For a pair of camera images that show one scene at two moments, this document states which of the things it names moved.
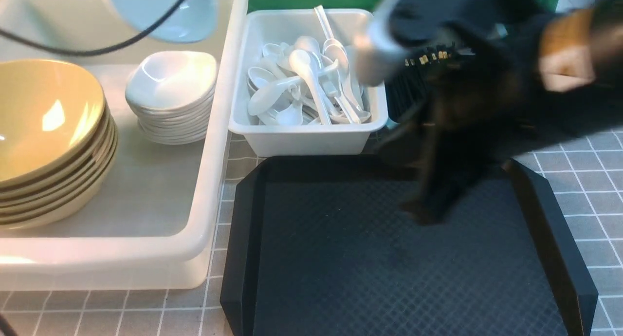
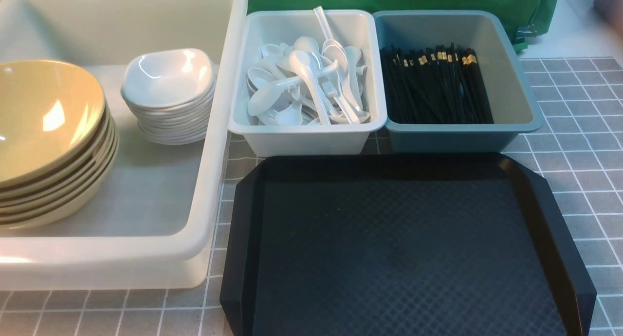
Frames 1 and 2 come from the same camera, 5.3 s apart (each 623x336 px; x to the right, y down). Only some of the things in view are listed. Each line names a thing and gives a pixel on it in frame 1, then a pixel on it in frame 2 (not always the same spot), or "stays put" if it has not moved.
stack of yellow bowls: x=58 y=141 stays put
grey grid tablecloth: x=582 y=178 stays put
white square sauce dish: x=193 y=20 -> x=174 y=78
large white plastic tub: x=174 y=105 stays put
